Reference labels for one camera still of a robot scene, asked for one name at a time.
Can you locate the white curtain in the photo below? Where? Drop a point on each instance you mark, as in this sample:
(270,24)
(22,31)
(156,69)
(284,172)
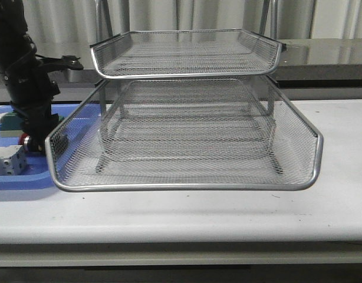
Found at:
(75,21)

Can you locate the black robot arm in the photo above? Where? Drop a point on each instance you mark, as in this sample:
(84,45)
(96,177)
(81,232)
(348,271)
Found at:
(14,39)

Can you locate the red emergency stop button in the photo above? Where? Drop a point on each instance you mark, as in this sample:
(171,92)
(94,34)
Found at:
(27,143)

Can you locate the white circuit breaker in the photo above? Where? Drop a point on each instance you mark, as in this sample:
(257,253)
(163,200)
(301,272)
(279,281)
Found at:
(13,160)

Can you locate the grey stone counter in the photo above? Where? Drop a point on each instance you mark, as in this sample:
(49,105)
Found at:
(304,63)

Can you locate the silver top mesh tray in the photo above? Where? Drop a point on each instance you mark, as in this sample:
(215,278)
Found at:
(190,53)

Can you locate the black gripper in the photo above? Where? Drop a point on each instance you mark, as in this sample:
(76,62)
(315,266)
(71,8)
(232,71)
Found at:
(31,91)

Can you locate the green electrical switch block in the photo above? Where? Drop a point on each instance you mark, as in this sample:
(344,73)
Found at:
(10,125)

